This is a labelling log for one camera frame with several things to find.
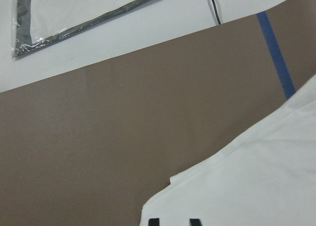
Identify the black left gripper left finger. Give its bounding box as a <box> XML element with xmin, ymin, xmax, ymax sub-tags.
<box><xmin>148</xmin><ymin>218</ymin><xmax>160</xmax><ymax>226</ymax></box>

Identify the black cable on table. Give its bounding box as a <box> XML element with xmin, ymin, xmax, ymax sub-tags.
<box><xmin>205</xmin><ymin>0</ymin><xmax>222</xmax><ymax>24</ymax></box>

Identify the plastic-wrapped dark garment package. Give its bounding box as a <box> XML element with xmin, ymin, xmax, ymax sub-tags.
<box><xmin>12</xmin><ymin>0</ymin><xmax>152</xmax><ymax>58</ymax></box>

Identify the white long-sleeve printed shirt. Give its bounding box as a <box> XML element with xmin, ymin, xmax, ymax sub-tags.
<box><xmin>140</xmin><ymin>78</ymin><xmax>316</xmax><ymax>226</ymax></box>

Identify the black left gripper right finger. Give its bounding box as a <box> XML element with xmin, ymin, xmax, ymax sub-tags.
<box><xmin>190</xmin><ymin>219</ymin><xmax>201</xmax><ymax>226</ymax></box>

